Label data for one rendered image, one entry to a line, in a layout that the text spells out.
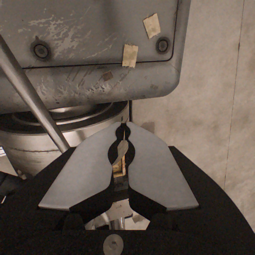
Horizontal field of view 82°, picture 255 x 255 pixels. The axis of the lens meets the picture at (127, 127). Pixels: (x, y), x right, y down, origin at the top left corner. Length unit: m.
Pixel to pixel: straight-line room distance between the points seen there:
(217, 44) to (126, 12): 1.81
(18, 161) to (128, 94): 0.24
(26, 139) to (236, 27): 2.08
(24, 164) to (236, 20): 2.08
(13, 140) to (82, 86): 0.16
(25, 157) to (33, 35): 0.20
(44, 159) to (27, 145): 0.04
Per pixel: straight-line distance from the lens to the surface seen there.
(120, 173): 0.83
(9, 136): 0.32
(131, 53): 0.22
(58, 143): 0.17
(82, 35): 0.21
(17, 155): 0.34
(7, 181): 0.72
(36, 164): 0.32
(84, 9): 0.21
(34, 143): 0.29
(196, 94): 1.97
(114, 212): 0.96
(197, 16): 1.82
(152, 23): 0.23
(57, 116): 0.31
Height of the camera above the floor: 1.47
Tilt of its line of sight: 58 degrees down
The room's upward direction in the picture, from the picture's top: 152 degrees clockwise
